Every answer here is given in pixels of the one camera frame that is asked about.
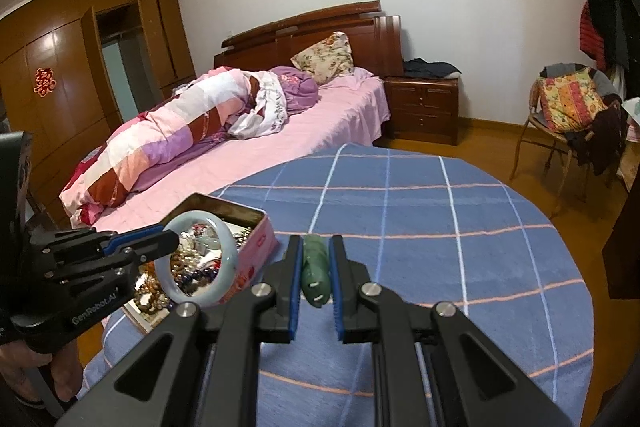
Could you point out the brown wooden wardrobe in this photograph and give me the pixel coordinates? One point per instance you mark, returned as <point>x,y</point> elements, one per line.
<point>65,52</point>

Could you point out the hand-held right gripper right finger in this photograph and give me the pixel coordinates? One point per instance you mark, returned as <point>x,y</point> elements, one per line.
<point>337,294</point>

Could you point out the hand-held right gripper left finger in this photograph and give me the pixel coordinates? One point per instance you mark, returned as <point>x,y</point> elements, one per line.
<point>295,294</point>

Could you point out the dark wooden cabinet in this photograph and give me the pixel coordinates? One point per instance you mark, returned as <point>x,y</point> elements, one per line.
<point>625,252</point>

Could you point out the dark garment on chair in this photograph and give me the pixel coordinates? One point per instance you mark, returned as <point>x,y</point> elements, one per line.
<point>600,137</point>

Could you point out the pale jade bangle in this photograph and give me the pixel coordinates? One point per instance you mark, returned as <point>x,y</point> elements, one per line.
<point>164,279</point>

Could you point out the red hanging garment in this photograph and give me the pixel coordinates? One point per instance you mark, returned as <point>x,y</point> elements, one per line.
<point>592,37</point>

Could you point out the pink patchwork quilt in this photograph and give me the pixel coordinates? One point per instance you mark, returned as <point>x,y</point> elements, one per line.
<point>165,132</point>

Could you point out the white green paper bag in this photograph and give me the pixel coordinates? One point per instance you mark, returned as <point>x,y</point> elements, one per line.
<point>634,111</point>

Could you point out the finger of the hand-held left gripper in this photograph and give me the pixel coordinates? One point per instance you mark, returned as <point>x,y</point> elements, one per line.
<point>135,238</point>
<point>100,272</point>

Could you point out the wooden chair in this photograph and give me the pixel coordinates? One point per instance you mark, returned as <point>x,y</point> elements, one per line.
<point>545,132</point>

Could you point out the purple blanket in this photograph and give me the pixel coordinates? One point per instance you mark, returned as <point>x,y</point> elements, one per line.
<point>300,89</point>

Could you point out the dark hanging clothes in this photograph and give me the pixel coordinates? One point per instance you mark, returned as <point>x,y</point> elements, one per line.
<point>607,7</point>

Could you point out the red paper decoration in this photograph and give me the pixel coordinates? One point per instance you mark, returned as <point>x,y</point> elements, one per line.
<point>43,82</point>

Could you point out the dark folded clothes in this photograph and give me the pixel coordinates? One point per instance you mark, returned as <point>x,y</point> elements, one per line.
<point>430,69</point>

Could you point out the colourful patchwork cushion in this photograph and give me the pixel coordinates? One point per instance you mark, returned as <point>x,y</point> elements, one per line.
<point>570,102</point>

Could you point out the floral pillow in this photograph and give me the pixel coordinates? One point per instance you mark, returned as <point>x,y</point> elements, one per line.
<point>322,57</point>

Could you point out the pink tin box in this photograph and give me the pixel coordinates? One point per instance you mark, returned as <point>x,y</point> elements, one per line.
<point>255,252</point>

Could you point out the wooden bed with pink sheet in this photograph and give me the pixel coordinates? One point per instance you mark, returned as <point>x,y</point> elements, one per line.
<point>310,127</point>

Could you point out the person's left hand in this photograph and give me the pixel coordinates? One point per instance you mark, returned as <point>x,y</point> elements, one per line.
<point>65,377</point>

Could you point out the wooden nightstand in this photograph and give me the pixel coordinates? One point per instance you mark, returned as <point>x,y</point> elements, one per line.
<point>422,109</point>

